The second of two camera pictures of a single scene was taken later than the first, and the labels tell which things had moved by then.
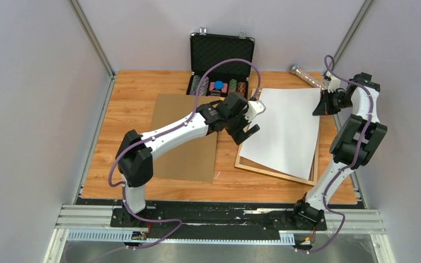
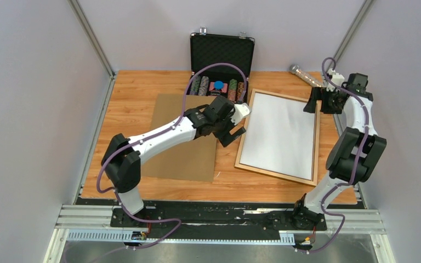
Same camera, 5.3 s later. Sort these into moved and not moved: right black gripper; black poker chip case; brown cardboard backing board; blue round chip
Moved: right black gripper
Not moved: brown cardboard backing board; blue round chip; black poker chip case
